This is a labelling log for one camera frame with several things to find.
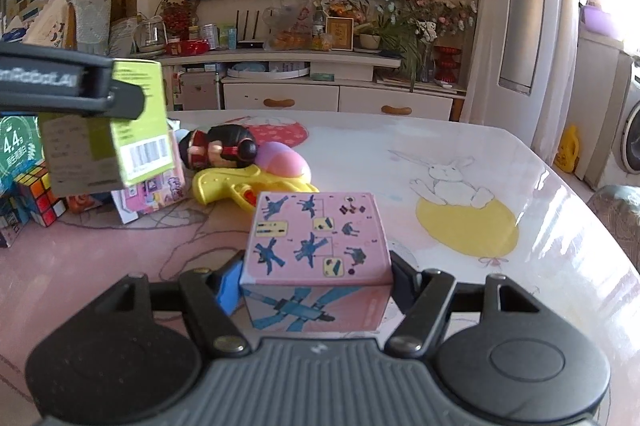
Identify gold framed picture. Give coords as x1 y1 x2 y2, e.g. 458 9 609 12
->
325 17 355 52

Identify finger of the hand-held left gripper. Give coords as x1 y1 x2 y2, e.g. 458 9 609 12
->
106 83 147 121

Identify clear bag of oranges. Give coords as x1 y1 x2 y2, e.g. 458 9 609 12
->
263 0 324 52

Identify white television cabinet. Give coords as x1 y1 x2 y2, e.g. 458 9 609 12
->
160 48 469 122

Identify yellow detergent bottle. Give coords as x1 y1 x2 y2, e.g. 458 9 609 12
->
552 124 581 175

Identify yellow toy water gun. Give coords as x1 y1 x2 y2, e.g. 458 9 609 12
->
192 163 320 210

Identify washing machine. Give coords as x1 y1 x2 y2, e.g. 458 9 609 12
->
597 50 640 193

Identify red stand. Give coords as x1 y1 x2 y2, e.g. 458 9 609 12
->
433 45 462 84

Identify potted flower plants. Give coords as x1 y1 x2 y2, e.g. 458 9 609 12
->
356 0 479 83

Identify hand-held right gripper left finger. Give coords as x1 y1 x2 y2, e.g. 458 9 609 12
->
107 251 252 357

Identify black-haired doll figure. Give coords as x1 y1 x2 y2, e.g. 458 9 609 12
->
177 124 259 170

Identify purple basin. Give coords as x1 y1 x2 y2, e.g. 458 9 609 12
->
578 3 627 40

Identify black wifi router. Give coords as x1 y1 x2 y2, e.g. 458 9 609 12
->
234 9 267 50

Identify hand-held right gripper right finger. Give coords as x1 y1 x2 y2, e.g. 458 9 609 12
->
384 250 532 359

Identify red berry branches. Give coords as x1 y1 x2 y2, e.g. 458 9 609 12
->
159 0 197 38

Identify red bowl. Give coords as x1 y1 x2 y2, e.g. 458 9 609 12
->
165 38 211 56

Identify pink purple toy egg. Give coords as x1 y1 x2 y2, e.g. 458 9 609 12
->
254 141 312 180

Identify green barcode carton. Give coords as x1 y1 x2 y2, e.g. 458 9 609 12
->
37 59 172 198

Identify pink printed toy box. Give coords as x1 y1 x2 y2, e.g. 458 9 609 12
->
239 192 393 334

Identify green white printed box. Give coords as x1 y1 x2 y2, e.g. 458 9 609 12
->
0 115 48 194

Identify glass teapot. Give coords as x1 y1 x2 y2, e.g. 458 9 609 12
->
133 18 167 54

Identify multicoloured puzzle cube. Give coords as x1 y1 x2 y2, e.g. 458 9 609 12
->
14 160 69 227

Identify white standing air conditioner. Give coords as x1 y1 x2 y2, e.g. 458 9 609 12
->
496 0 563 96

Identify open cardboard carton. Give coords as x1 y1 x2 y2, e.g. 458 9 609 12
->
24 0 114 56

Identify pink doll package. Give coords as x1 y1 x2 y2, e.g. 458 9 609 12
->
111 119 187 225

